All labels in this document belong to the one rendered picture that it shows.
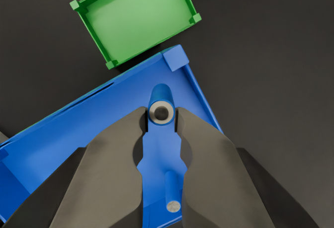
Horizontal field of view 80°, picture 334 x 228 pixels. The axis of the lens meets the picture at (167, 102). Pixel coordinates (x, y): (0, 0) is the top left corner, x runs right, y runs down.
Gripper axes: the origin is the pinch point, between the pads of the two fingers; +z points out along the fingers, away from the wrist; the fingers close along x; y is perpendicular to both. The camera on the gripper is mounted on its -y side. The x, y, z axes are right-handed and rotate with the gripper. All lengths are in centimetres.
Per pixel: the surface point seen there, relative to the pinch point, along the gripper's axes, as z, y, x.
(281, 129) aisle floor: 47, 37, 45
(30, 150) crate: 11.6, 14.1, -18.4
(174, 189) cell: 6.5, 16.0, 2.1
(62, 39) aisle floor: 55, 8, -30
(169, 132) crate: 12.4, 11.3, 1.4
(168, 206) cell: 4.3, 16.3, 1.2
